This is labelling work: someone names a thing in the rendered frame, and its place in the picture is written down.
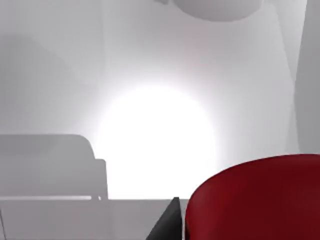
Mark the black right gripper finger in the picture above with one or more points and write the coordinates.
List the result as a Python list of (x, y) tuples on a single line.
[(171, 222)]

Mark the dark red cup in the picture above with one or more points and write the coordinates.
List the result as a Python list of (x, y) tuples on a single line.
[(255, 200)]

